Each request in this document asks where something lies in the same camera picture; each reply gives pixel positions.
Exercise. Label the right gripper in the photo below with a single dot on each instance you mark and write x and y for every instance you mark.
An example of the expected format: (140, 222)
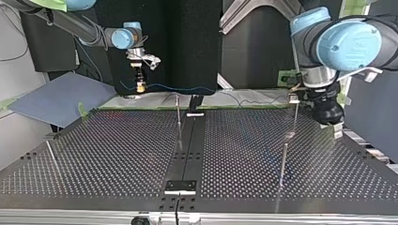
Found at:
(140, 73)

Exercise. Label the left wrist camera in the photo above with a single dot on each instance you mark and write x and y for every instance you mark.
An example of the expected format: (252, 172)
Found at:
(367, 73)

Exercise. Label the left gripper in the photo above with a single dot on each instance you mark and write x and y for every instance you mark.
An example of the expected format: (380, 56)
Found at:
(327, 106)

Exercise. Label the connector holder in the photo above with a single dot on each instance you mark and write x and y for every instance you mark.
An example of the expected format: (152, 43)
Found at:
(195, 104)

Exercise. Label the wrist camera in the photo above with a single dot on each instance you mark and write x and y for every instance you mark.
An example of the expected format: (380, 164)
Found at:
(367, 73)
(150, 59)

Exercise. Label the metal post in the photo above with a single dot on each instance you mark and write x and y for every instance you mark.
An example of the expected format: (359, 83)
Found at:
(295, 112)
(53, 156)
(283, 165)
(178, 109)

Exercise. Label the black panel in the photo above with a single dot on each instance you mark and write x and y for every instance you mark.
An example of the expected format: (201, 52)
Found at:
(187, 40)

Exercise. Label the grey board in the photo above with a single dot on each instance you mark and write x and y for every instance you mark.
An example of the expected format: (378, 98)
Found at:
(62, 97)

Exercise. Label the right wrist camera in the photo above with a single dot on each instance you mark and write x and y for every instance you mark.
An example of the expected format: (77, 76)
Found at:
(150, 59)

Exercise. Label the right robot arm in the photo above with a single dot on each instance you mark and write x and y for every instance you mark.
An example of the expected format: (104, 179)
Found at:
(72, 26)

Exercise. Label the black box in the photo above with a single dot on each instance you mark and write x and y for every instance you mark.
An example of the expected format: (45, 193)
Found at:
(50, 43)

